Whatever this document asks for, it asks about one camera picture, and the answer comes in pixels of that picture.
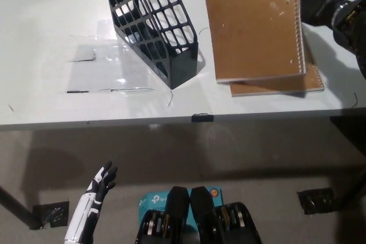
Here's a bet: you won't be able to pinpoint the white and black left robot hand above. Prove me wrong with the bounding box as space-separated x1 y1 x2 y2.
64 161 118 241

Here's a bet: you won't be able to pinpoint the brown spiral notebook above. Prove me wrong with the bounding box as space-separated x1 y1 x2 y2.
230 25 327 98
202 0 308 85

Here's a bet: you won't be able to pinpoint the black lattice book holder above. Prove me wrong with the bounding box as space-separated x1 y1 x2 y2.
101 0 205 91

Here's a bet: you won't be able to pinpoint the black taped foot plate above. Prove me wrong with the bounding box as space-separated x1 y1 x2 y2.
31 200 70 231
296 187 336 215

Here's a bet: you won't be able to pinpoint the teal tp-link cardboard box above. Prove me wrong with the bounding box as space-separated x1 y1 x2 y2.
138 186 224 244

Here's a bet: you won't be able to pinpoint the black table leg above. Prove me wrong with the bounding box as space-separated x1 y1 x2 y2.
0 185 38 230
333 166 366 214

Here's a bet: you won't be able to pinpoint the black robot legs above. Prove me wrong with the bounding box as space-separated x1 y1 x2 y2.
134 186 261 244

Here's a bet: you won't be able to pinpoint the transparent plastic sheet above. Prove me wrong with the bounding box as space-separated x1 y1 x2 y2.
42 21 157 95

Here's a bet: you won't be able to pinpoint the small black table edge clip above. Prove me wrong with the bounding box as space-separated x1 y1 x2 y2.
192 112 215 123

